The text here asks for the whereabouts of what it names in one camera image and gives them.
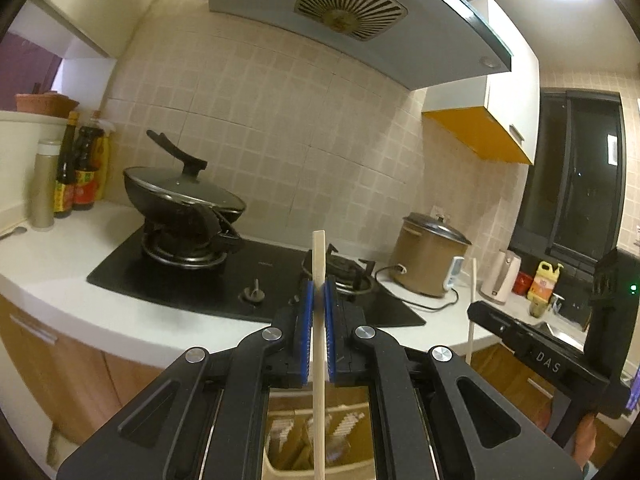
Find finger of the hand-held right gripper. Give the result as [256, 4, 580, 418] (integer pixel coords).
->
[466, 300, 566, 378]

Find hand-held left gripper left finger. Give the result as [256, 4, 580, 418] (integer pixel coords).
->
[57, 280, 316, 480]

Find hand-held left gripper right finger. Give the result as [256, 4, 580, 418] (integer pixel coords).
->
[322, 280, 583, 480]

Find wooden chopstick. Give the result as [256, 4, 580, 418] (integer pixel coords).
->
[311, 230, 328, 480]
[464, 258, 478, 366]

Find beige plastic slotted basket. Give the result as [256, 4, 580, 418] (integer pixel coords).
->
[265, 387, 376, 480]

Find person's right hand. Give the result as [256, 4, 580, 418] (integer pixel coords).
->
[572, 412, 601, 468]

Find steel sink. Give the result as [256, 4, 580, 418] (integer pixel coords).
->
[530, 310, 596, 351]

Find white electric kettle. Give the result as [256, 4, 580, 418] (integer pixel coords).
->
[480, 249, 522, 306]

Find yellow oil bottle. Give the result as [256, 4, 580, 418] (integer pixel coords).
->
[527, 260, 565, 318]

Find brown rice cooker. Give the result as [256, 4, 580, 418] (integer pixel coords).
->
[389, 211, 473, 298]

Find dark window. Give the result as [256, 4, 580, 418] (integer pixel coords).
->
[510, 87, 640, 281]

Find black gas stove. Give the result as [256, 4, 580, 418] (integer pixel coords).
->
[86, 225, 427, 328]

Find black wok with lid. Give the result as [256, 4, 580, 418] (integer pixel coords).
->
[124, 130, 247, 216]

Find wooden base cabinets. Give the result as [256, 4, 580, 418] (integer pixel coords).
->
[0, 292, 621, 480]

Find yellow spray bottle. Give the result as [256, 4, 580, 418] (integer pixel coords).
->
[95, 119, 117, 202]

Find dark sauce bottle red label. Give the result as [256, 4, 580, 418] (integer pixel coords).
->
[72, 110, 106, 212]

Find dark soy sauce bottle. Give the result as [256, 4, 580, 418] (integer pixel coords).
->
[53, 111, 80, 219]

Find beige cylindrical canister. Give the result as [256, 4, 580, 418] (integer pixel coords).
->
[32, 139, 60, 231]

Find brown woven basket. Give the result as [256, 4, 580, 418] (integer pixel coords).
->
[15, 91, 81, 120]

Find black power cord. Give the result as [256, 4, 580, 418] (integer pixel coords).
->
[374, 264, 460, 312]

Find white and yellow wall cabinet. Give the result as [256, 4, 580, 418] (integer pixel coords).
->
[422, 0, 541, 166]

